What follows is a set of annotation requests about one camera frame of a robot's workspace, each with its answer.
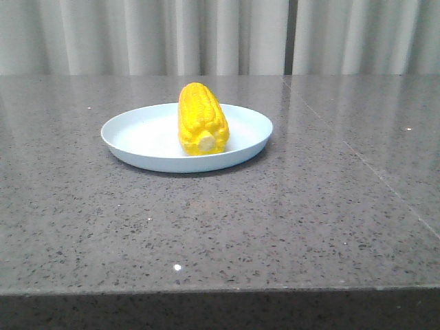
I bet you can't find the light blue round plate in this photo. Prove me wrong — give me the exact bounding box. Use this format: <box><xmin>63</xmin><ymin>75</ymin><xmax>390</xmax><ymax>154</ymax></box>
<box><xmin>101</xmin><ymin>103</ymin><xmax>273</xmax><ymax>173</ymax></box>

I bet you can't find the white pleated curtain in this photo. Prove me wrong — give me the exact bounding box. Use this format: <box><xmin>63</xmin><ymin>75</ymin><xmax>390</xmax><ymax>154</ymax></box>
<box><xmin>1</xmin><ymin>1</ymin><xmax>439</xmax><ymax>76</ymax></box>

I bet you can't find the yellow corn cob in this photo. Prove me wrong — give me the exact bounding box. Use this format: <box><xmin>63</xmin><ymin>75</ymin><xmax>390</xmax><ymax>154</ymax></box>
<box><xmin>177</xmin><ymin>82</ymin><xmax>230</xmax><ymax>156</ymax></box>

